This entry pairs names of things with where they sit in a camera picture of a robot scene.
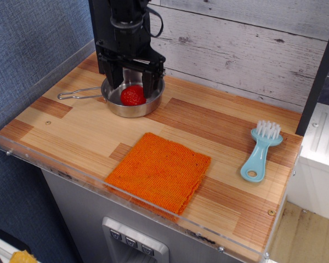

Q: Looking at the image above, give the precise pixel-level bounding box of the small steel pan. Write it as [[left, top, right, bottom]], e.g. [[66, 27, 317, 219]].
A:
[[58, 68, 165, 118]]

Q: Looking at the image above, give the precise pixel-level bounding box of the grey toy fridge cabinet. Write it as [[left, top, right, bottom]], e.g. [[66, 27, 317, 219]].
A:
[[43, 171, 238, 262]]

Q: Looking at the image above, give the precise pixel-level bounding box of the silver dispenser button panel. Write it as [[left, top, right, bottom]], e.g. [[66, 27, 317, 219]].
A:
[[102, 216, 169, 262]]

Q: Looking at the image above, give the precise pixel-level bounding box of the light blue dish brush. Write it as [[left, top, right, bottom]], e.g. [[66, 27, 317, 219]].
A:
[[240, 120, 283, 183]]

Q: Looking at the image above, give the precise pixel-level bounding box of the white side counter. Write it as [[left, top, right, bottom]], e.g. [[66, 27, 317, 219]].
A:
[[287, 103, 329, 219]]

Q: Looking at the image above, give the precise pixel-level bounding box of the red toy strawberry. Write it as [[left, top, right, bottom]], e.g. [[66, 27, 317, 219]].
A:
[[121, 85, 146, 106]]

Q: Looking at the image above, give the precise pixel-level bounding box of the clear acrylic guard rail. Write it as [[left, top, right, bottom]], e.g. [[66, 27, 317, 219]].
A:
[[0, 33, 306, 262]]

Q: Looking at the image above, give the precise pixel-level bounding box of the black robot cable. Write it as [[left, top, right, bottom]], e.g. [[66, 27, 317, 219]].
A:
[[145, 5, 165, 38]]

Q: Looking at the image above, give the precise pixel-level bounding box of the orange knitted napkin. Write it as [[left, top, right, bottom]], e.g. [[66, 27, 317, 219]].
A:
[[105, 133, 211, 215]]

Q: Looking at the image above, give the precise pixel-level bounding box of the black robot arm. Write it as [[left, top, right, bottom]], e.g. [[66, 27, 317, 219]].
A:
[[89, 1, 166, 98]]

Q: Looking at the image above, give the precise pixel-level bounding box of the black right upright post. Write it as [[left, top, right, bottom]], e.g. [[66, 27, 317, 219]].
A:
[[296, 40, 329, 136]]

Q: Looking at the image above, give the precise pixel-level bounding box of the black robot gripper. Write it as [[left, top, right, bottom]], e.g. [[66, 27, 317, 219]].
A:
[[99, 19, 166, 98]]

